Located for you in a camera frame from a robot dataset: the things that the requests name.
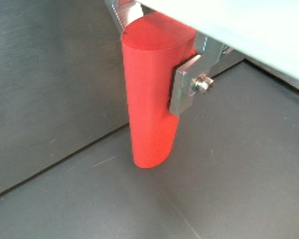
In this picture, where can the red oval peg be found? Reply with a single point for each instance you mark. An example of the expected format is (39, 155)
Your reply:
(156, 43)

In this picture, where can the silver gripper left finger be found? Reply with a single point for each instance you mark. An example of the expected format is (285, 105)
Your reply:
(124, 12)

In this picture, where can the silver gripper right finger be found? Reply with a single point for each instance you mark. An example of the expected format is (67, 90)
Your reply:
(191, 76)

